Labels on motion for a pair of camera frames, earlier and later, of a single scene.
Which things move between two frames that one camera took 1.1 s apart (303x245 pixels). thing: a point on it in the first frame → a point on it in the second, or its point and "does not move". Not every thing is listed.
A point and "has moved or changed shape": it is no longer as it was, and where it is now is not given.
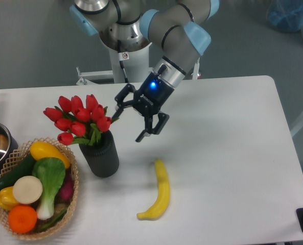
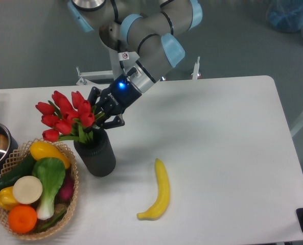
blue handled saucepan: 2,147 does not move
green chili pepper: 52,222 does not move
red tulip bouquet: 80,124 has moved or changed shape
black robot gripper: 151,97 → 121,94
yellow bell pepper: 5,199 does not move
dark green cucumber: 24,168 does not move
